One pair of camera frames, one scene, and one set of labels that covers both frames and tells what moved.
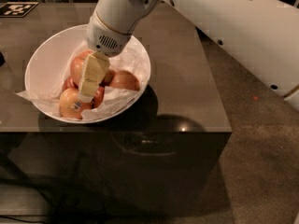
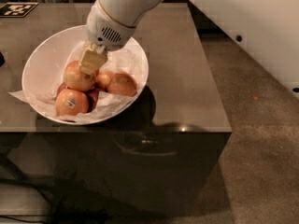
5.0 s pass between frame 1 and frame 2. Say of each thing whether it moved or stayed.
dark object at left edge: stayed
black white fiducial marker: stayed
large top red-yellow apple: moved
